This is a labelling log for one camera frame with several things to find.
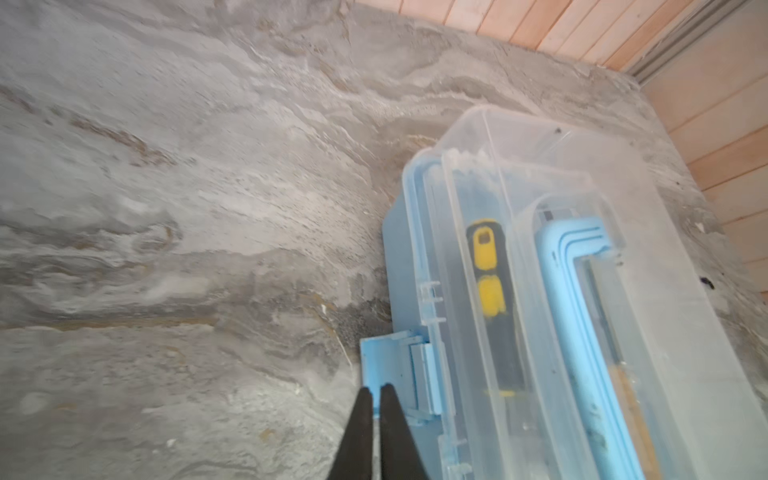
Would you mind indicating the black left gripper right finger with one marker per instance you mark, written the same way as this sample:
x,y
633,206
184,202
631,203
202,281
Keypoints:
x,y
399,457

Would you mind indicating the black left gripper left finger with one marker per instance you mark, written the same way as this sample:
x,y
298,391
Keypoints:
x,y
354,456

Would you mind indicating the blue plastic tool box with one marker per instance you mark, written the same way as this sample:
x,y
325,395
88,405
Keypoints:
x,y
628,372

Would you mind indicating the yellow black utility knife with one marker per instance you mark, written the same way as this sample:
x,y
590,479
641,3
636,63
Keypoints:
x,y
491,268

